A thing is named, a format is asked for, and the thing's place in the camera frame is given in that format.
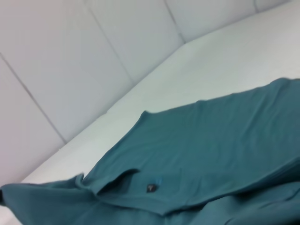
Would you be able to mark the teal t-shirt with FREE print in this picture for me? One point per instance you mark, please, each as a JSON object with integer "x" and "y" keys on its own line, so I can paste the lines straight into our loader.
{"x": 187, "y": 152}

